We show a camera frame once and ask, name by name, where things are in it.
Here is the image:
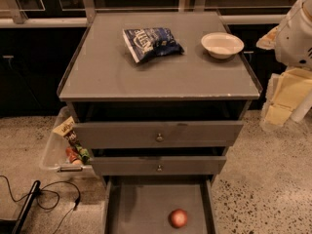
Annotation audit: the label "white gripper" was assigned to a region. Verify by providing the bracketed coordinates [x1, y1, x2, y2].
[256, 0, 312, 131]

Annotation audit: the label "red apple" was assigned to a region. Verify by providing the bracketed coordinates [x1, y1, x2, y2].
[169, 209, 188, 228]

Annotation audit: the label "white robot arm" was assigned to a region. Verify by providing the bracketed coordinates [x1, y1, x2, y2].
[256, 0, 312, 131]

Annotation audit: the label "grey drawer cabinet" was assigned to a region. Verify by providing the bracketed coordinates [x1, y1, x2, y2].
[56, 11, 263, 234]

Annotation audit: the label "grey top drawer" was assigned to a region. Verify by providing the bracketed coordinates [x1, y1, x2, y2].
[74, 121, 243, 149]

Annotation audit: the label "grey drawer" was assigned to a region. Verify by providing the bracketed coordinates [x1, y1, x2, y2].
[91, 156, 226, 176]
[74, 121, 243, 149]
[103, 175, 218, 234]

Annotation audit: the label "grey middle drawer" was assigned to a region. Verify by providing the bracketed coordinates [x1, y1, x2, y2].
[91, 156, 226, 176]

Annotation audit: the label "grey bottom drawer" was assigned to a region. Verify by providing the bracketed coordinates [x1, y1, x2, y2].
[103, 175, 218, 234]

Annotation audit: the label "white bowl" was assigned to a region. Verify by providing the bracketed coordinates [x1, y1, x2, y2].
[201, 32, 244, 59]

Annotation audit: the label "metal railing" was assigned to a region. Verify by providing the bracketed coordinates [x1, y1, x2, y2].
[0, 0, 296, 27]

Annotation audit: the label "blue chip bag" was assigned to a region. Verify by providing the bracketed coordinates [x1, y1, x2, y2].
[122, 27, 184, 63]

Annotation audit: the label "snack packets in bin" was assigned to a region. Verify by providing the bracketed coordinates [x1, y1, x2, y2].
[53, 116, 90, 165]

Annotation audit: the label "clear plastic bin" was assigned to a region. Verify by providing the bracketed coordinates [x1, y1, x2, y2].
[40, 107, 95, 178]

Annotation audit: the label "black device on floor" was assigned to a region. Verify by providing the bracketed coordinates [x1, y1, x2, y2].
[0, 180, 41, 234]

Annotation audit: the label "black cable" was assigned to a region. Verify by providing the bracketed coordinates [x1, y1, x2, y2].
[0, 175, 82, 234]

